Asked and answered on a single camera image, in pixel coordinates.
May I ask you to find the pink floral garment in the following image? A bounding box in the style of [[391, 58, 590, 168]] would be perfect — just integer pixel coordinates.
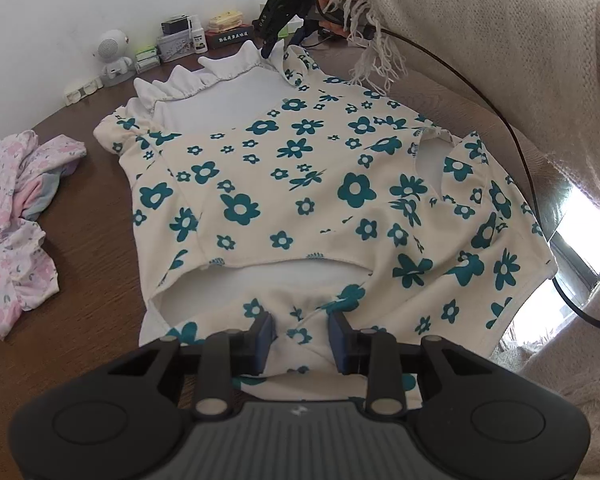
[[0, 130, 87, 342]]

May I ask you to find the yellow packet stack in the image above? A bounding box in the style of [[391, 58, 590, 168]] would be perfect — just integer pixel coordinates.
[[208, 8, 243, 31]]

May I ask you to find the white spray bottle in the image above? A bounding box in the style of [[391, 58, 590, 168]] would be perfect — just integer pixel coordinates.
[[190, 16, 208, 53]]

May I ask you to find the cream teal floral top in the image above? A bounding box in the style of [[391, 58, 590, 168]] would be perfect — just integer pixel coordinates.
[[92, 42, 559, 401]]

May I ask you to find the black small box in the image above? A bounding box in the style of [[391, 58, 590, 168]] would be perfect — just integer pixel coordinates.
[[161, 14, 191, 36]]

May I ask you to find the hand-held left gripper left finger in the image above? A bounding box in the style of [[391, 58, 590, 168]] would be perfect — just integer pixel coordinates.
[[105, 311, 276, 420]]

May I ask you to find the white robot toy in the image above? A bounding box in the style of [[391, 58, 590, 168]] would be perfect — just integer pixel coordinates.
[[91, 29, 135, 81]]

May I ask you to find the black box with white label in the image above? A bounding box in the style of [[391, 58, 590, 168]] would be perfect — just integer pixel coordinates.
[[205, 24, 253, 50]]

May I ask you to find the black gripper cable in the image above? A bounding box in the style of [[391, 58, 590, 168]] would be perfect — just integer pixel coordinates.
[[315, 0, 600, 333]]

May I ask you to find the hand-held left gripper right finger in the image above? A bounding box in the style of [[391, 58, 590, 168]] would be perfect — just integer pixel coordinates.
[[327, 311, 496, 420]]

